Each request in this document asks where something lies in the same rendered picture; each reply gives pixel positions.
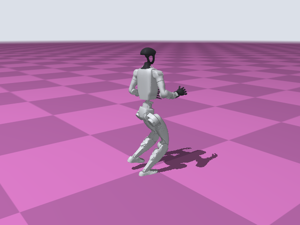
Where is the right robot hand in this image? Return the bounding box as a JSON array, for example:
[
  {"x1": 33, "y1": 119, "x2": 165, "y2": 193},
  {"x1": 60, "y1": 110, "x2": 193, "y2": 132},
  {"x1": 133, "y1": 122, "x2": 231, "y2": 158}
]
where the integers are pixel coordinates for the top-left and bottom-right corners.
[{"x1": 175, "y1": 86, "x2": 187, "y2": 98}]

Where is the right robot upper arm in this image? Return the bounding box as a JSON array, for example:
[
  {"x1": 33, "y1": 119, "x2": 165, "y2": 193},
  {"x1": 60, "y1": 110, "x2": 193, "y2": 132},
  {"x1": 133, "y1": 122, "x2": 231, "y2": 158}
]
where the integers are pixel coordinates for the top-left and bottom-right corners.
[{"x1": 152, "y1": 70, "x2": 168, "y2": 98}]

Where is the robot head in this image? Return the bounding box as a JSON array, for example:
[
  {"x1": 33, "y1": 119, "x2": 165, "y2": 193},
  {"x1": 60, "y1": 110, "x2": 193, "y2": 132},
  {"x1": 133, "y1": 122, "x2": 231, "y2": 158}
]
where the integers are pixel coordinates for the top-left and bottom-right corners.
[{"x1": 140, "y1": 47, "x2": 156, "y2": 69}]

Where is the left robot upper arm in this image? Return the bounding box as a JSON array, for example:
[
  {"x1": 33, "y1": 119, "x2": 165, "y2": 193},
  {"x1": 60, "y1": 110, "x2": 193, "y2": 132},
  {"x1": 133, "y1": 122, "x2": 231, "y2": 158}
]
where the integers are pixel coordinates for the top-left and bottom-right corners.
[{"x1": 128, "y1": 69, "x2": 138, "y2": 95}]

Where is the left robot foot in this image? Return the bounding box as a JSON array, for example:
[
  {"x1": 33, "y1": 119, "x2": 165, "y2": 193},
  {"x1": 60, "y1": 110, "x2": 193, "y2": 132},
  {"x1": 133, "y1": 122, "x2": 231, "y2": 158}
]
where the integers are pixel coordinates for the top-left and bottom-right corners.
[{"x1": 127, "y1": 155, "x2": 145, "y2": 163}]

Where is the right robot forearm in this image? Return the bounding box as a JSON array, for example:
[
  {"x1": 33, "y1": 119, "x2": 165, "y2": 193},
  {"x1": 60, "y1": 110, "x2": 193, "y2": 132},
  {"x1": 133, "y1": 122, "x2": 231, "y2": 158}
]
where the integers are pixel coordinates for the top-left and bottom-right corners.
[{"x1": 165, "y1": 90, "x2": 178, "y2": 99}]

